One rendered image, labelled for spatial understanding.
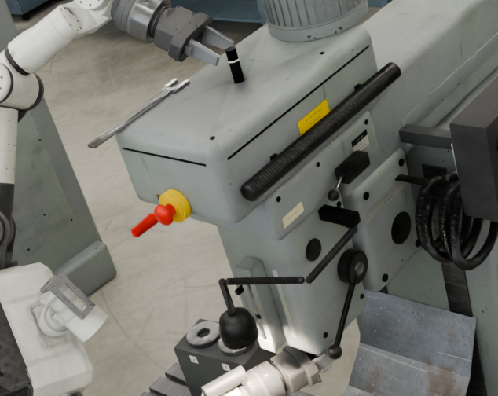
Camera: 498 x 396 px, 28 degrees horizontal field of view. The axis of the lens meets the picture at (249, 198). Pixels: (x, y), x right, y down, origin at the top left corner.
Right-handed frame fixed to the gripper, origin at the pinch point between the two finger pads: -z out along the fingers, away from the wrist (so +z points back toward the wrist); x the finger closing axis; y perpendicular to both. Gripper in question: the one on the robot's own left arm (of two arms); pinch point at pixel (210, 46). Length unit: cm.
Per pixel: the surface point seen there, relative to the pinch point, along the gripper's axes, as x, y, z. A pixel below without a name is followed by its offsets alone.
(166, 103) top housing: 8.7, -9.2, 2.5
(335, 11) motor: -18.2, 6.4, -15.8
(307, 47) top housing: -12.1, 0.6, -14.2
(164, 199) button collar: 23.0, -16.8, -6.6
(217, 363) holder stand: -5, -88, -19
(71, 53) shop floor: -422, -381, 268
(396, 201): -19, -29, -41
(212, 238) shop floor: -195, -253, 47
